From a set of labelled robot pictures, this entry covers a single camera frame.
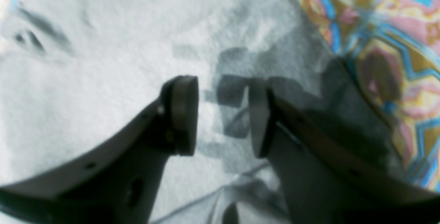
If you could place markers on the grey T-shirt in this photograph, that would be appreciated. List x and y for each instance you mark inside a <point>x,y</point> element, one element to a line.
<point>74,72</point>

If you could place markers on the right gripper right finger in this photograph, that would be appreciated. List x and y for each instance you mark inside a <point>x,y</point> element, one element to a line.
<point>326,169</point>

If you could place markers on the patterned colourful tablecloth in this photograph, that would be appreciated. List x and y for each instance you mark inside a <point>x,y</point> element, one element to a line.
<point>390,48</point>

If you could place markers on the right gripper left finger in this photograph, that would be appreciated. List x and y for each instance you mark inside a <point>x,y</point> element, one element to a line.
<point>116,182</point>

